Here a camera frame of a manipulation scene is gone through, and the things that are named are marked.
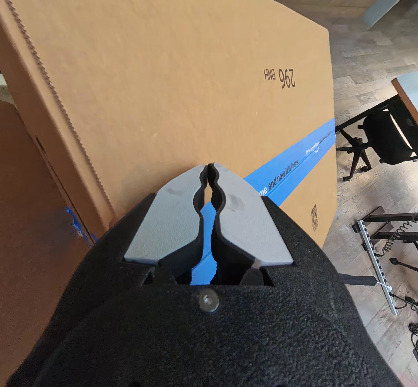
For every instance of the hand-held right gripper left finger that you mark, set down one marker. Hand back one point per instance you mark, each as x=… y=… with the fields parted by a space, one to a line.
x=166 y=223

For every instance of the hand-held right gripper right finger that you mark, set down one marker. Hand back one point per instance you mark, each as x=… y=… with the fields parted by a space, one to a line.
x=251 y=227

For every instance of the large brown cardboard box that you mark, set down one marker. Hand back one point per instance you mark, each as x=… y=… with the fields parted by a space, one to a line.
x=163 y=83

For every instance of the brown cardboard sheet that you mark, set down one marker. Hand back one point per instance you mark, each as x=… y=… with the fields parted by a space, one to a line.
x=29 y=246

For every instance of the black metal stand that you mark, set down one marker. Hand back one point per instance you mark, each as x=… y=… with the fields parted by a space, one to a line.
x=392 y=219

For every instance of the black office chair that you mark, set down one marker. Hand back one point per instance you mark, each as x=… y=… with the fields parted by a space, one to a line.
x=388 y=139

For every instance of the office table with brown edge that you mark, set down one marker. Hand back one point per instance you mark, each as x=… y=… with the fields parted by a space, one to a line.
x=406 y=94

